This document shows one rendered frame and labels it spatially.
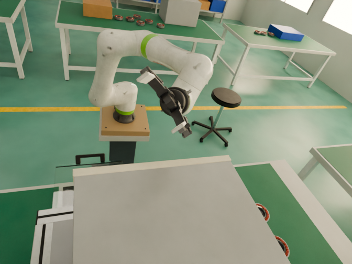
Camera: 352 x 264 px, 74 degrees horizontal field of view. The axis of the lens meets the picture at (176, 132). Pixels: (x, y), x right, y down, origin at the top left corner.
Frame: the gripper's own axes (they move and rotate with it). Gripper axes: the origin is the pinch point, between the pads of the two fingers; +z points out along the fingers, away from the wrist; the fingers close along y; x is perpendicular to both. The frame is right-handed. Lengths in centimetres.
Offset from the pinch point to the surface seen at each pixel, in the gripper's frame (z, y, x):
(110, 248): 12.3, 18.4, 21.7
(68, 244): -1.6, 16.8, 42.3
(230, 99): -208, 20, -29
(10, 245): -23, 10, 85
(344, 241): -75, 109, -28
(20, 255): -22, 15, 82
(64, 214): -7.7, 9.7, 43.5
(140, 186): -1.0, 13.6, 15.8
